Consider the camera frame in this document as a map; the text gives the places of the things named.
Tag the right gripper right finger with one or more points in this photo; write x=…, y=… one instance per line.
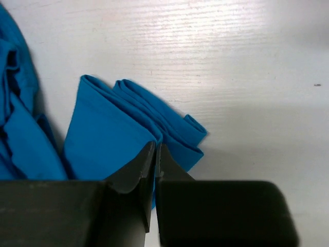
x=218, y=213

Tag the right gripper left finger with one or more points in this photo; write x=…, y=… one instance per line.
x=112, y=212

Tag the blue t shirt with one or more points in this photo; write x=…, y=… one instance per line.
x=109, y=126

